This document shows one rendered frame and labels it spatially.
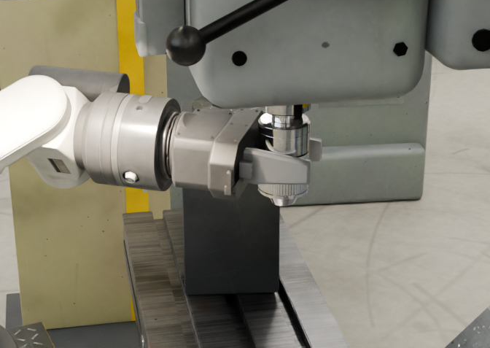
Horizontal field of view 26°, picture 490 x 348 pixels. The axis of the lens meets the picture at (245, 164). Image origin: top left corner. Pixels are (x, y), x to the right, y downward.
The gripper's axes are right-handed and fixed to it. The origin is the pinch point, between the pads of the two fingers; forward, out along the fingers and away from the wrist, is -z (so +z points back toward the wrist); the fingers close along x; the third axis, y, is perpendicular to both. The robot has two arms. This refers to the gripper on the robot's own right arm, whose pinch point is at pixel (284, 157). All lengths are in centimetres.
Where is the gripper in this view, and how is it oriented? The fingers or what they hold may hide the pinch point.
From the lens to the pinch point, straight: 97.2
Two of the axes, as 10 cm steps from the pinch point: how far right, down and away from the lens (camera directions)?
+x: 2.5, -3.8, 8.9
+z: -9.7, -1.1, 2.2
